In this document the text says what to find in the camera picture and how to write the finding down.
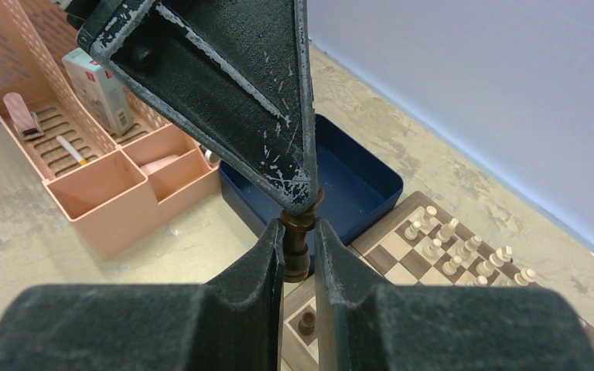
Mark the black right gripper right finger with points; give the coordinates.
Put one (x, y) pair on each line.
(348, 333)

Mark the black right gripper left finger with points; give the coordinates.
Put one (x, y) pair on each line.
(244, 313)

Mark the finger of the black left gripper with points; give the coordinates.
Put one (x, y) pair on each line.
(235, 75)

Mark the dark bishop piece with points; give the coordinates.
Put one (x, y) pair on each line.
(294, 245)

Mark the wooden chess board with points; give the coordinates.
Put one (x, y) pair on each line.
(301, 352)

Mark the row of light chess pieces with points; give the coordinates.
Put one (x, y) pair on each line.
(430, 248)

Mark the dark blue tin box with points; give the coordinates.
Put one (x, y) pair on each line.
(348, 179)

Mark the white red small box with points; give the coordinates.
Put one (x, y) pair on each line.
(99, 92)

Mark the orange plastic basket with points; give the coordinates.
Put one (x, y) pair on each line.
(115, 190)

